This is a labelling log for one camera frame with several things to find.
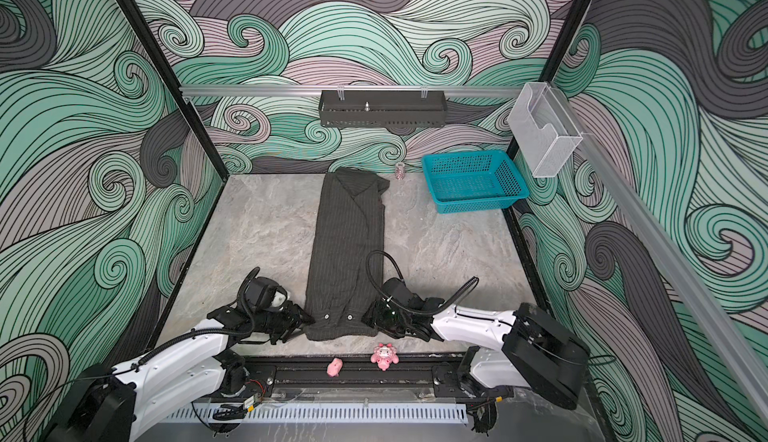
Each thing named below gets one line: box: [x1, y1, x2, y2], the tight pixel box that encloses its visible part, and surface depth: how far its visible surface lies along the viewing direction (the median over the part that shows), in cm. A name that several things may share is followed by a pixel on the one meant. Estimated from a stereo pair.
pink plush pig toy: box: [370, 342, 400, 372], surface depth 77 cm
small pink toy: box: [326, 357, 343, 378], surface depth 76 cm
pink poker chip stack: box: [395, 162, 405, 181], surface depth 120 cm
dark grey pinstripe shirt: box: [304, 168, 390, 341], surface depth 97 cm
